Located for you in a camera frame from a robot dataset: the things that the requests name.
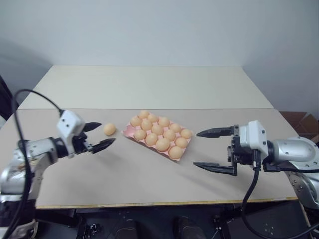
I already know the dark rounded shape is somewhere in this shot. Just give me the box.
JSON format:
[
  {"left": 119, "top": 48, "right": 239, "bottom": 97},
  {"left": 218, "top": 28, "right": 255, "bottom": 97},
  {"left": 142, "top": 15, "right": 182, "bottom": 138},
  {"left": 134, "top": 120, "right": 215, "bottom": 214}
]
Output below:
[{"left": 117, "top": 219, "right": 148, "bottom": 239}]

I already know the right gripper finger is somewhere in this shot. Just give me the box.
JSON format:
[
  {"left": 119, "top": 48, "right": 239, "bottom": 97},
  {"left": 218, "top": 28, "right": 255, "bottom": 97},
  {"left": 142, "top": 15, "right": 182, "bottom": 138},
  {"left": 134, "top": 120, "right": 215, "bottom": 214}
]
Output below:
[
  {"left": 195, "top": 126, "right": 234, "bottom": 139},
  {"left": 192, "top": 161, "right": 237, "bottom": 176}
]

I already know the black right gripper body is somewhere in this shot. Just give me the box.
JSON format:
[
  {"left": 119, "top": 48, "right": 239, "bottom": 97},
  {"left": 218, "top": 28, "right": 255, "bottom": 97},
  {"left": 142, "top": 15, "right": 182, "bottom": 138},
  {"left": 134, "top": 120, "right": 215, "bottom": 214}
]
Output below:
[{"left": 227, "top": 123, "right": 254, "bottom": 175}]

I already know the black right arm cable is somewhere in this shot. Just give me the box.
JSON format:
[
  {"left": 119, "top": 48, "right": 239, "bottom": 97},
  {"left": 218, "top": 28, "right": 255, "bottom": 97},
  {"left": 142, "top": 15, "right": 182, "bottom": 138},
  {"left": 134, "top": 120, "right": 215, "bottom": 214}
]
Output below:
[{"left": 241, "top": 149, "right": 269, "bottom": 239}]

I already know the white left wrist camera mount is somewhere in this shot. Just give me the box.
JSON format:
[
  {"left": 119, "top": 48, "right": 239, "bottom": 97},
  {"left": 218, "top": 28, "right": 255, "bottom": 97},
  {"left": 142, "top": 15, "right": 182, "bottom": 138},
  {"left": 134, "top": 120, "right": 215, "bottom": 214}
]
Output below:
[{"left": 56, "top": 110, "right": 86, "bottom": 159}]

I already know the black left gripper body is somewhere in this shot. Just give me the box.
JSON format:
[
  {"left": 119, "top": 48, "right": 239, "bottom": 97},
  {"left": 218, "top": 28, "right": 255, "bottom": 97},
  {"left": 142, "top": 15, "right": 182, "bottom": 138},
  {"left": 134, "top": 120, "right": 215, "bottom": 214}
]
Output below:
[{"left": 72, "top": 132, "right": 94, "bottom": 156}]

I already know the pink egg tray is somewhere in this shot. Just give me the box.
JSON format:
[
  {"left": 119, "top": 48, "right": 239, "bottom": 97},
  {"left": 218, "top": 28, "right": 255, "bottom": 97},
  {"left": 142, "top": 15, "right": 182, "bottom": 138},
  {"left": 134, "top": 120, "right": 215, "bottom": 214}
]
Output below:
[{"left": 120, "top": 113, "right": 194, "bottom": 163}]

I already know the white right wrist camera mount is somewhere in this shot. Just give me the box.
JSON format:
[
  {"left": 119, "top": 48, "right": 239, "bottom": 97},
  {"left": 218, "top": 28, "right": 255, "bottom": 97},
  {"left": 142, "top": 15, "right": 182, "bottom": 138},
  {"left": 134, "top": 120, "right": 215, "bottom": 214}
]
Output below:
[{"left": 238, "top": 120, "right": 269, "bottom": 160}]

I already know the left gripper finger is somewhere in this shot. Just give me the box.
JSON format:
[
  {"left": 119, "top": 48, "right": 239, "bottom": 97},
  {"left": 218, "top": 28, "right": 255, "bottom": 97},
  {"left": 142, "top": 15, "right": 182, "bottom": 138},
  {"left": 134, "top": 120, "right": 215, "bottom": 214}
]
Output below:
[
  {"left": 83, "top": 121, "right": 103, "bottom": 133},
  {"left": 91, "top": 138, "right": 117, "bottom": 154}
]

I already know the dark object beside table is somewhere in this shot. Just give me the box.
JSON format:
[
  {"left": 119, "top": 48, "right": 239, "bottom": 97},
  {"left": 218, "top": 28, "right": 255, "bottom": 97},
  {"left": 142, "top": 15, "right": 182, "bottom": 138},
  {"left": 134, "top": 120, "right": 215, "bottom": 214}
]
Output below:
[{"left": 0, "top": 74, "right": 18, "bottom": 120}]

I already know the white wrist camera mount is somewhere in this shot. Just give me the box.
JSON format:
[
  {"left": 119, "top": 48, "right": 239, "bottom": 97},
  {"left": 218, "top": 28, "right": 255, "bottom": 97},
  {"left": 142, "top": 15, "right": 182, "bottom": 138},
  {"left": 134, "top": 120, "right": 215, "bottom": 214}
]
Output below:
[
  {"left": 238, "top": 120, "right": 269, "bottom": 160},
  {"left": 56, "top": 110, "right": 86, "bottom": 159}
]

